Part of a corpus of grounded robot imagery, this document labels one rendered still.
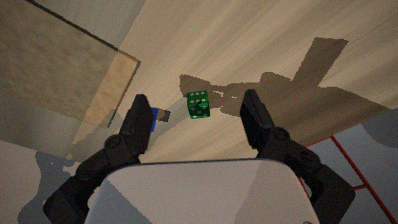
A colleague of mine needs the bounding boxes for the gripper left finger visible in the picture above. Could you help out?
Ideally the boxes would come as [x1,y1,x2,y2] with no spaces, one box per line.
[43,94,154,224]

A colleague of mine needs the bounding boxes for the green die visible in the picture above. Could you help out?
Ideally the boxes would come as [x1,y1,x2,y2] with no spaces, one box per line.
[187,91,210,119]

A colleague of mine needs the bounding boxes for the dark blue die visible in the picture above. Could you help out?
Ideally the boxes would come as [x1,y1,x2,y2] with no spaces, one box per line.
[151,107,158,132]

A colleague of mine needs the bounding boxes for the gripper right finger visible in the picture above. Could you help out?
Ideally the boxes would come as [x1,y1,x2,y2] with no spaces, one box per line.
[240,89,356,224]

